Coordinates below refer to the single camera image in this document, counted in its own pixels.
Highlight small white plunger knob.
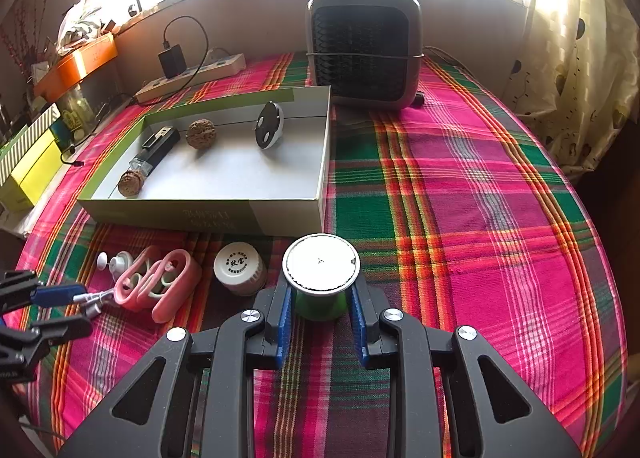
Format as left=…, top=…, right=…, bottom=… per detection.
left=96, top=251, right=133, bottom=281

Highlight yellow box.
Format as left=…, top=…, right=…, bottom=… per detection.
left=0, top=131, right=63, bottom=211

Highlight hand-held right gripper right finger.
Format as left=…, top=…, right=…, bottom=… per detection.
left=350, top=283, right=583, bottom=458

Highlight green spool white top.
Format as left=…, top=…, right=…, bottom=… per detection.
left=281, top=234, right=361, bottom=322

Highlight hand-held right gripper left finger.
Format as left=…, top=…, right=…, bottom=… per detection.
left=57, top=283, right=293, bottom=458

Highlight black power adapter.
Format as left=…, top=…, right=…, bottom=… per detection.
left=158, top=43, right=187, bottom=79

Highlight plaid tablecloth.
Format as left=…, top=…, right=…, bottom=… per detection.
left=10, top=51, right=628, bottom=458

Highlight black charger cable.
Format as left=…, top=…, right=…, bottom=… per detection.
left=161, top=16, right=210, bottom=89

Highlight green yellow packet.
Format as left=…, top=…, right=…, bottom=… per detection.
left=52, top=88, right=96, bottom=139

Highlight orange box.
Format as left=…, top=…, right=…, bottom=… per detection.
left=32, top=33, right=118, bottom=102

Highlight wide pink clip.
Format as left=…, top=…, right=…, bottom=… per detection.
left=150, top=249, right=203, bottom=324

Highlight dried red branches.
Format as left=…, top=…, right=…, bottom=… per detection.
left=0, top=0, right=56, bottom=74

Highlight white plastic bag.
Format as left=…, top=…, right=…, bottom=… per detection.
left=57, top=0, right=108, bottom=46

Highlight black round device white rim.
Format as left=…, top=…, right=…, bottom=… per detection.
left=255, top=102, right=285, bottom=151

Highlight beige power strip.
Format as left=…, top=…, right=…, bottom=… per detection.
left=135, top=53, right=247, bottom=104

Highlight grey fan heater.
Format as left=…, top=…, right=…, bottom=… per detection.
left=306, top=0, right=426, bottom=112

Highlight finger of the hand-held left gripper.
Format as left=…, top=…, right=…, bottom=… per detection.
left=0, top=269, right=85, bottom=316
left=0, top=315, right=94, bottom=364

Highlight green white striped box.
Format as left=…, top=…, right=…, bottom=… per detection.
left=0, top=103, right=61, bottom=174

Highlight black cable with plug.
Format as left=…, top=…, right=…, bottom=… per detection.
left=60, top=94, right=137, bottom=166

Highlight green white cardboard box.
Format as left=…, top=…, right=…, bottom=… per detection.
left=77, top=85, right=333, bottom=234

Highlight small white round jar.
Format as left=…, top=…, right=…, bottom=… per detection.
left=213, top=243, right=267, bottom=296

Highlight cream dotted curtain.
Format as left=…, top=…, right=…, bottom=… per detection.
left=505, top=0, right=640, bottom=179

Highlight carved brown walnut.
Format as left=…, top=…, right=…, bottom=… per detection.
left=186, top=119, right=218, bottom=150
left=117, top=169, right=147, bottom=197

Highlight black pocket microscope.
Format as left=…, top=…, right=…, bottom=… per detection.
left=131, top=125, right=181, bottom=174

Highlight white usb cable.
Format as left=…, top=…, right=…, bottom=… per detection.
left=75, top=288, right=118, bottom=319

